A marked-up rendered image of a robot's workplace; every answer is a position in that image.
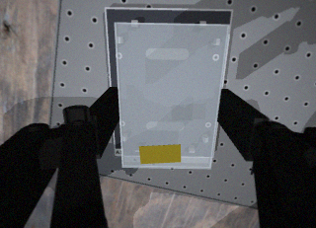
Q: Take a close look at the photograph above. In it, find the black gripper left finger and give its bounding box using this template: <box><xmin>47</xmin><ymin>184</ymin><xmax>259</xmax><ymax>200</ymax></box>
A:
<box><xmin>0</xmin><ymin>87</ymin><xmax>119</xmax><ymax>228</ymax></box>

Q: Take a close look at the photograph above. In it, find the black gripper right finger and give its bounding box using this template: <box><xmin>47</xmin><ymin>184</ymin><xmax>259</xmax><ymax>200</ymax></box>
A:
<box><xmin>217</xmin><ymin>89</ymin><xmax>316</xmax><ymax>228</ymax></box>

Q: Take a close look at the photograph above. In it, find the grey perforated base plate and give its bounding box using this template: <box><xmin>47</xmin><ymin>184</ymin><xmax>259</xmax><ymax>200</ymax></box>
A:
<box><xmin>48</xmin><ymin>0</ymin><xmax>316</xmax><ymax>210</ymax></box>

